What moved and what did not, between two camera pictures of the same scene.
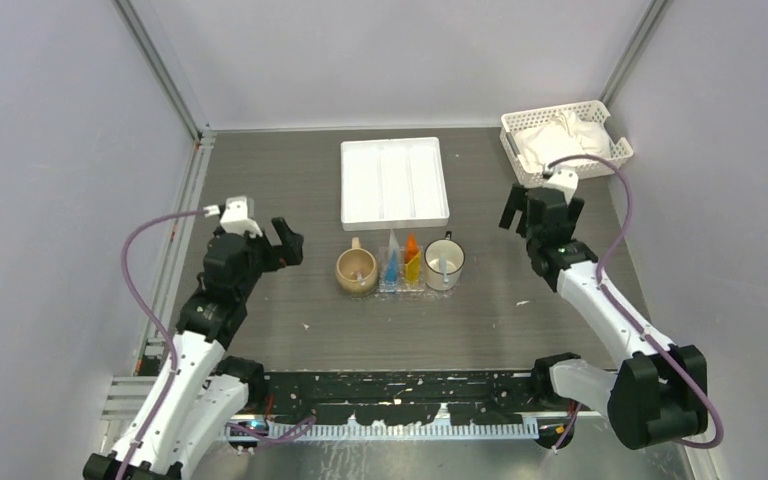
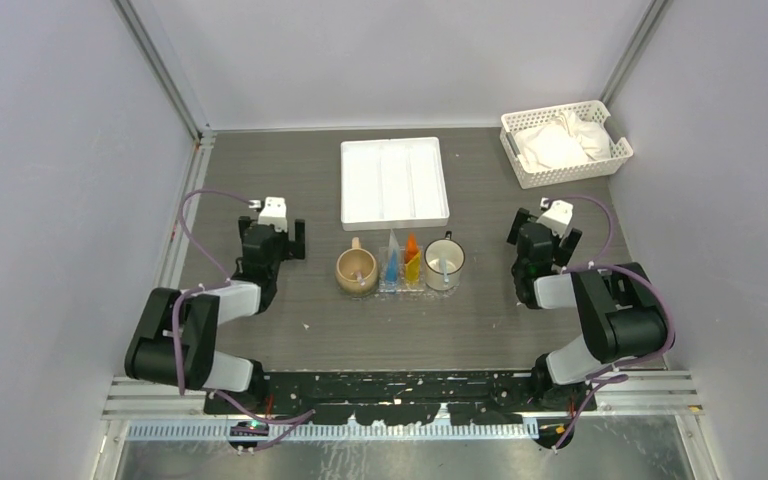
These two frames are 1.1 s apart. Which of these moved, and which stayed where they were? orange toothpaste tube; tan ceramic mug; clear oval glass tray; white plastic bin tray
Moved: clear oval glass tray
Stayed: orange toothpaste tube; tan ceramic mug; white plastic bin tray
